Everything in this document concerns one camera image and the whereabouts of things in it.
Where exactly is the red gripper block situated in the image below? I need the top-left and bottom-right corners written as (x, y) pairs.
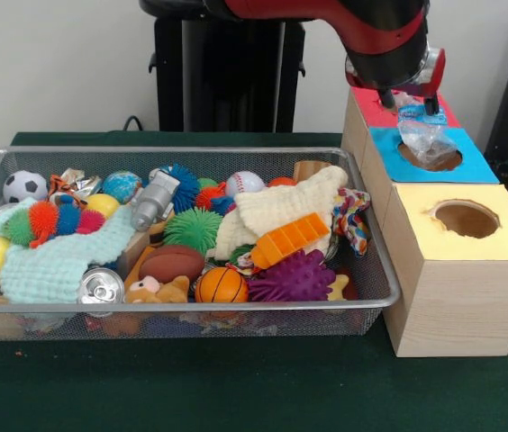
top-left (345, 47), bottom-right (447, 116)

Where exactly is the crushed clear plastic bottle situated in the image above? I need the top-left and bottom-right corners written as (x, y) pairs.
top-left (395, 92), bottom-right (458, 172)

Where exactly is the mint green knitted cloth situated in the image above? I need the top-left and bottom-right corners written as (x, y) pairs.
top-left (0, 195), bottom-right (141, 305)

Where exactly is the wooden box with three holes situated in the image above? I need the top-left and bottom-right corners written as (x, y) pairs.
top-left (341, 83), bottom-right (508, 359)

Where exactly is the shallow silver mesh bin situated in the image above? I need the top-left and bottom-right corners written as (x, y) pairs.
top-left (0, 146), bottom-right (402, 342)

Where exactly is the cream knitted cloth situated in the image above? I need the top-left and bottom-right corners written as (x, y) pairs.
top-left (206, 165), bottom-right (349, 261)

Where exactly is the orange ridged plastic toy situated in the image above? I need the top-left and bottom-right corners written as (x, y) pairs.
top-left (250, 211), bottom-right (331, 271)

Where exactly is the white toy baseball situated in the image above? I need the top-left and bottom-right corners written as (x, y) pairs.
top-left (225, 170), bottom-right (267, 198)

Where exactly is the purple spiky ball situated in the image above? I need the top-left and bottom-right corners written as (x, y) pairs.
top-left (248, 248), bottom-right (337, 302)

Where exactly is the orange toy basketball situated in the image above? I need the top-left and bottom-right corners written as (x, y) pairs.
top-left (194, 266), bottom-right (249, 303)

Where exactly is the grey plastic toy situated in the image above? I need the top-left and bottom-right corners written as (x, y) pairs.
top-left (130, 170), bottom-right (182, 233)

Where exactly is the brown toy football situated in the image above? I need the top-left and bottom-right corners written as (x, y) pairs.
top-left (139, 244), bottom-right (206, 285)

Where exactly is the blue globe ball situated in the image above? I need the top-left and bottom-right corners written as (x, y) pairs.
top-left (101, 170), bottom-right (143, 204)

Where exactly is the black and white soccer ball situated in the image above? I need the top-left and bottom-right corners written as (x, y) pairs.
top-left (2, 169), bottom-right (49, 204)

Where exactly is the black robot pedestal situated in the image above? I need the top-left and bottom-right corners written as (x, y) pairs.
top-left (139, 0), bottom-right (330, 133)

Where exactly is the thick black cable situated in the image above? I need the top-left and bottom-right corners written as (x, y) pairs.
top-left (122, 115), bottom-right (148, 132)

